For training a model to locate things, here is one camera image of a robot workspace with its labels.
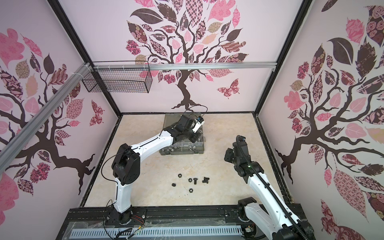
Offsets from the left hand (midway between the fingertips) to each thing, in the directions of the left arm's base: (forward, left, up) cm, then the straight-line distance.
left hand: (198, 134), depth 90 cm
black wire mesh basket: (+32, +42, +20) cm, 57 cm away
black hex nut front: (-29, +4, -13) cm, 32 cm away
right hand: (-12, -18, +1) cm, 21 cm away
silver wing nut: (-21, +16, +18) cm, 32 cm away
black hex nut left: (-26, +14, -13) cm, 33 cm away
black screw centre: (-24, +2, -13) cm, 27 cm away
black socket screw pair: (-24, -4, -13) cm, 27 cm away
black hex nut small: (-24, +5, -14) cm, 28 cm away
